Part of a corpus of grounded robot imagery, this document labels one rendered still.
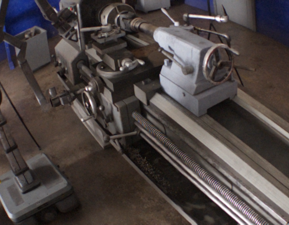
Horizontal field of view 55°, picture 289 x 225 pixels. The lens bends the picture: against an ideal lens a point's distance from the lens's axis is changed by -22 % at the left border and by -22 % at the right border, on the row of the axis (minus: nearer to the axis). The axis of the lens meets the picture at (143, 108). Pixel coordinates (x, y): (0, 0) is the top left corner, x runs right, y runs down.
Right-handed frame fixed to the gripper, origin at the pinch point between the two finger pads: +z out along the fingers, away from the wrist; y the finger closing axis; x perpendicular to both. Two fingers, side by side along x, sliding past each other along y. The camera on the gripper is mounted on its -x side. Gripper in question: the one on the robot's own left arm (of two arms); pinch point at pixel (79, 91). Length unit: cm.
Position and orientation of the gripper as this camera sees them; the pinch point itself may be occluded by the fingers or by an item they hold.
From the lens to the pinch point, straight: 204.1
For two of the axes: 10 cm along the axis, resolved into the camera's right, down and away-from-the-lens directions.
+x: -4.4, -1.0, 8.9
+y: -2.9, -9.2, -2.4
